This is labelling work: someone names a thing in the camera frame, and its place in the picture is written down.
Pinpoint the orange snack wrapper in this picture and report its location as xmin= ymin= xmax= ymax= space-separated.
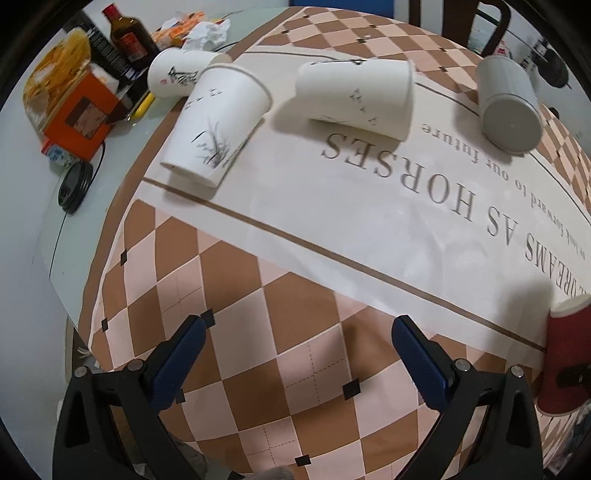
xmin=151 ymin=11 xmax=218 ymax=49

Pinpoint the orange cardboard box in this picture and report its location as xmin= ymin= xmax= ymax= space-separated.
xmin=42 ymin=72 xmax=118 ymax=161

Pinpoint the crumpled white tissue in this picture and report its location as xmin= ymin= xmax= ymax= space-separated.
xmin=182 ymin=19 xmax=231 ymax=51

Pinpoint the white paper cup lying centre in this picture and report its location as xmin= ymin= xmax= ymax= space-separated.
xmin=295 ymin=59 xmax=416 ymax=141

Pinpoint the grey plastic mug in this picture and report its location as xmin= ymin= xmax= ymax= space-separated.
xmin=476 ymin=55 xmax=543 ymax=155

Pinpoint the blue folding chair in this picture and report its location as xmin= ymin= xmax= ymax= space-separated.
xmin=288 ymin=0 xmax=396 ymax=18

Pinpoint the yellow plastic bag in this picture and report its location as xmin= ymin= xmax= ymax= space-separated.
xmin=23 ymin=27 xmax=91 ymax=132

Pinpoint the white paper cup lying left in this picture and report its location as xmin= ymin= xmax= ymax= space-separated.
xmin=147 ymin=48 xmax=232 ymax=98

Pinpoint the black round lid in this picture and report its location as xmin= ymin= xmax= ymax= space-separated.
xmin=57 ymin=162 xmax=93 ymax=214

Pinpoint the checkered brown pink tablecloth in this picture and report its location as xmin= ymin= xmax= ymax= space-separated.
xmin=79 ymin=7 xmax=590 ymax=479

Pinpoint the white paper cup upside down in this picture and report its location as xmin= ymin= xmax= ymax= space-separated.
xmin=160 ymin=63 xmax=273 ymax=188

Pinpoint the red ribbed paper cup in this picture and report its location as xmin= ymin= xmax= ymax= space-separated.
xmin=537 ymin=294 xmax=590 ymax=416

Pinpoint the white paper cup lying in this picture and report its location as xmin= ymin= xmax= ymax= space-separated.
xmin=295 ymin=59 xmax=416 ymax=141
xmin=147 ymin=48 xmax=232 ymax=98

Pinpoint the black rectangular box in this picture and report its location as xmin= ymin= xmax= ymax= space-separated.
xmin=70 ymin=10 xmax=137 ymax=87

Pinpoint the dark sauce bottle red label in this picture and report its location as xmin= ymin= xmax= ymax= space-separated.
xmin=102 ymin=4 xmax=160 ymax=72

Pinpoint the dark wooden chair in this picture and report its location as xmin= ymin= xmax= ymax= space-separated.
xmin=409 ymin=0 xmax=512 ymax=57

